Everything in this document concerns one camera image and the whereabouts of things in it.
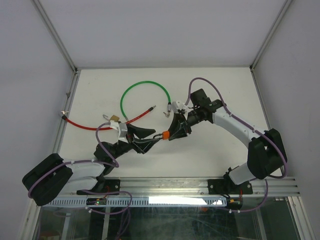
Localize brass padlock near red cable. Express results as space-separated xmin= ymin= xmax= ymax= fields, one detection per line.
xmin=102 ymin=114 xmax=120 ymax=125

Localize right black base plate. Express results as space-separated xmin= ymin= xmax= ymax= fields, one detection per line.
xmin=207 ymin=179 xmax=253 ymax=196

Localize white slotted cable duct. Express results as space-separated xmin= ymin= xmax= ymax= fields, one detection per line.
xmin=46 ymin=196 xmax=227 ymax=208

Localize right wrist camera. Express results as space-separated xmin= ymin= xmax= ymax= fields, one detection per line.
xmin=171 ymin=100 xmax=188 ymax=114

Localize red cable lock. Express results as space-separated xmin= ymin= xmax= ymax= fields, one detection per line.
xmin=61 ymin=104 xmax=157 ymax=131

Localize orange black padlock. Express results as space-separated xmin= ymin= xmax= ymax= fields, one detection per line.
xmin=153 ymin=130 xmax=171 ymax=140

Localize aluminium front rail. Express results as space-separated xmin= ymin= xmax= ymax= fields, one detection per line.
xmin=31 ymin=176 xmax=301 ymax=200

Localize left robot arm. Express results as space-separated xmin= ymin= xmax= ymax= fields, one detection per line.
xmin=22 ymin=121 xmax=159 ymax=206

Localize silver keys near green cable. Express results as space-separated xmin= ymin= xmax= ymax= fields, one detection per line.
xmin=163 ymin=112 xmax=170 ymax=118

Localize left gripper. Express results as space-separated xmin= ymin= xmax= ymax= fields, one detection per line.
xmin=110 ymin=124 xmax=159 ymax=161

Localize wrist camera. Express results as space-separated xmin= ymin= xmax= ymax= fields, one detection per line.
xmin=109 ymin=121 xmax=128 ymax=143
xmin=171 ymin=100 xmax=188 ymax=114

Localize green cable lock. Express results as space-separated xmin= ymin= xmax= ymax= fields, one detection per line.
xmin=119 ymin=80 xmax=172 ymax=123

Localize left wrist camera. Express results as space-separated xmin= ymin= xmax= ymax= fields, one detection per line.
xmin=109 ymin=121 xmax=128 ymax=143

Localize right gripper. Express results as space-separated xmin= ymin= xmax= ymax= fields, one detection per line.
xmin=166 ymin=107 xmax=202 ymax=141

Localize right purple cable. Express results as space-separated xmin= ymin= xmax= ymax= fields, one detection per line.
xmin=183 ymin=77 xmax=289 ymax=213

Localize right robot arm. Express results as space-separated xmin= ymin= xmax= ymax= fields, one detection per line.
xmin=162 ymin=89 xmax=287 ymax=197

